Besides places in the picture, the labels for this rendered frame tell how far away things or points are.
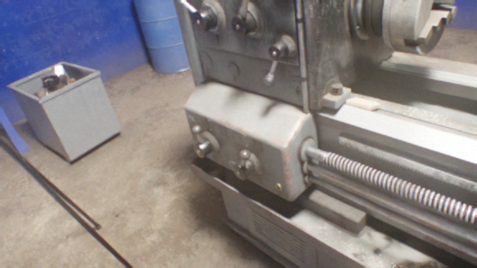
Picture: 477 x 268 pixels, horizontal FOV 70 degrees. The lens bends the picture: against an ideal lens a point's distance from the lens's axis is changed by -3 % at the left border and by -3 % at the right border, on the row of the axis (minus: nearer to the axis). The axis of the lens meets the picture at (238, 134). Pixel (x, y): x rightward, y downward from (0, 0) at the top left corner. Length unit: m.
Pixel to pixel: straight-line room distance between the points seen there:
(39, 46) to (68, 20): 0.40
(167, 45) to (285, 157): 2.89
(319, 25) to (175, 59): 2.98
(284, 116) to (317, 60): 0.21
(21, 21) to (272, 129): 3.19
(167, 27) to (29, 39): 1.32
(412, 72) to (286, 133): 0.50
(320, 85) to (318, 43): 0.13
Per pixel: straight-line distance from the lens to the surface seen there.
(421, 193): 0.99
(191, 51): 1.44
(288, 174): 1.11
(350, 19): 1.10
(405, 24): 1.01
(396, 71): 1.34
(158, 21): 3.75
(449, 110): 1.34
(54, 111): 2.68
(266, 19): 1.05
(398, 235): 1.32
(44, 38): 4.01
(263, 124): 1.12
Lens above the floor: 1.39
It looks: 33 degrees down
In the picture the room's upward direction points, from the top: 11 degrees counter-clockwise
